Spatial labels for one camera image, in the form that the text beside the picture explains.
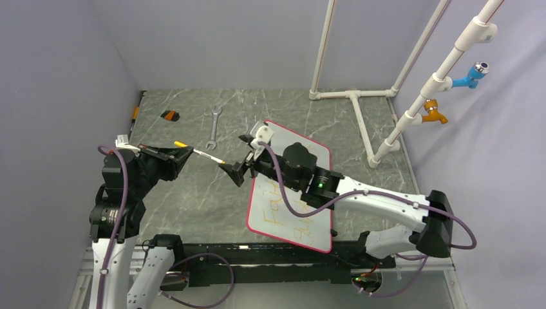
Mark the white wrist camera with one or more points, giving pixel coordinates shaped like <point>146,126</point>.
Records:
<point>122,142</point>
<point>255,137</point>

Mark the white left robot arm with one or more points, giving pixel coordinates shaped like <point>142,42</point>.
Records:
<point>129,174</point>

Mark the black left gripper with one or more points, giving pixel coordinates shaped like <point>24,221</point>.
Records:
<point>176,156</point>

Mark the silver wrench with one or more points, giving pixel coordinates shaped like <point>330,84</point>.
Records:
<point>212,143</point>

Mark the blue faucet valve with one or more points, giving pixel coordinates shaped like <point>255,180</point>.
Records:
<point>477,72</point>

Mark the orange faucet valve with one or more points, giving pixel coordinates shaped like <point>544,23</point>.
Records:
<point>433,115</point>

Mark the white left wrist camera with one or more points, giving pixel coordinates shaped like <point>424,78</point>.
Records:
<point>122,142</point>

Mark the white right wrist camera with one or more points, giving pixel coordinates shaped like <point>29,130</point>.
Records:
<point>255,137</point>

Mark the red-framed whiteboard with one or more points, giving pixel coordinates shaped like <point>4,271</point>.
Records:
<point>267,213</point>

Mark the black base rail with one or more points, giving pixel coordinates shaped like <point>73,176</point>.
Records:
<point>206,264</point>

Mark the orange black tool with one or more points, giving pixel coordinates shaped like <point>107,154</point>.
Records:
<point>170,115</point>

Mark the yellow whiteboard marker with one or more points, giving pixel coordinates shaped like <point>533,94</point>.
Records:
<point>199,152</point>

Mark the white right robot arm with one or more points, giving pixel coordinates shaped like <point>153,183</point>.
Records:
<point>424,223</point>

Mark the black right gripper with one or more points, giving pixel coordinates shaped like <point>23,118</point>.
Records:
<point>236,172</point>

